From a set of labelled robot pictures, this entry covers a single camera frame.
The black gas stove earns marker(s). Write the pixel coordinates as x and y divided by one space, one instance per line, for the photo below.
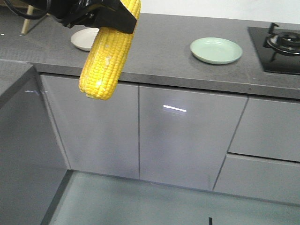
278 50

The grey cabinet door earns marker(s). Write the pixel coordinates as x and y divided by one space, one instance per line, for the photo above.
99 136
184 135

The grey side cabinet panel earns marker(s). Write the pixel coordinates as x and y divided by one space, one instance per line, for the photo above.
33 168

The grey drawer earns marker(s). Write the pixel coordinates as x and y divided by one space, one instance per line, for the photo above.
268 129
260 178

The yellow corn cob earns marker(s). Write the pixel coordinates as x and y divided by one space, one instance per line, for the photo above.
105 62

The grey lower drawer front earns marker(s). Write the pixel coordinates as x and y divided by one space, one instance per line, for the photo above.
260 178

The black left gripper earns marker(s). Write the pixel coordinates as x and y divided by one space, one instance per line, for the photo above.
94 14

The wooden stick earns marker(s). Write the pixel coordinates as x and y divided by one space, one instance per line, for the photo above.
26 23

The grey upper drawer front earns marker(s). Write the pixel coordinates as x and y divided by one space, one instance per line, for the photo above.
268 129

